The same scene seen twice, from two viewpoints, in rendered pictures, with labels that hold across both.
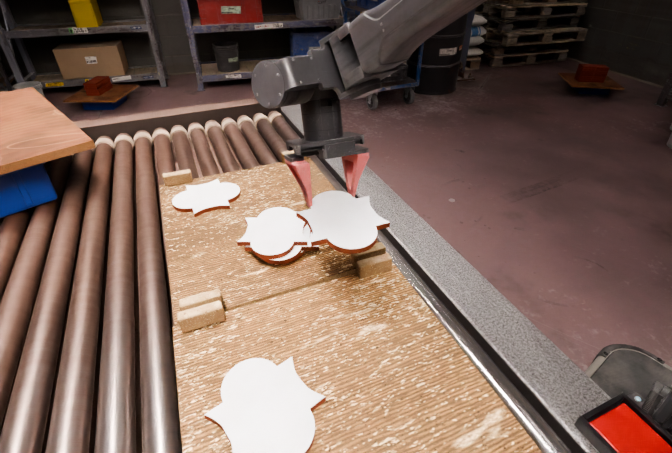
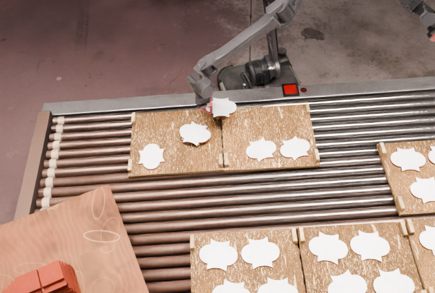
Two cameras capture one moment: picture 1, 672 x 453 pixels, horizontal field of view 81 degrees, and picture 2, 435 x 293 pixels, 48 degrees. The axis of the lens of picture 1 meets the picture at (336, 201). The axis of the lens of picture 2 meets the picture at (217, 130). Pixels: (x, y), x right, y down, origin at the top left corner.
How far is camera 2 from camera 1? 1.83 m
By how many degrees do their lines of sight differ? 51
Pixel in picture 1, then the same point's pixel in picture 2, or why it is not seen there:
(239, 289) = (215, 151)
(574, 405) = (279, 94)
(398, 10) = (230, 55)
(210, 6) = not seen: outside the picture
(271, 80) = (208, 90)
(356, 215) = (221, 103)
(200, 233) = (177, 160)
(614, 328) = not seen: hidden behind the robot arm
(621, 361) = (226, 77)
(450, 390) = (269, 113)
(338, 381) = (259, 134)
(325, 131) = not seen: hidden behind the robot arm
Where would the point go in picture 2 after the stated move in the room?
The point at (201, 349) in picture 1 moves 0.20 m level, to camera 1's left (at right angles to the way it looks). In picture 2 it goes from (236, 163) to (221, 201)
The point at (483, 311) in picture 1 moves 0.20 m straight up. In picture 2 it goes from (247, 96) to (247, 66)
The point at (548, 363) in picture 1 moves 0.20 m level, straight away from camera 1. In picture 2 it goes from (268, 92) to (247, 67)
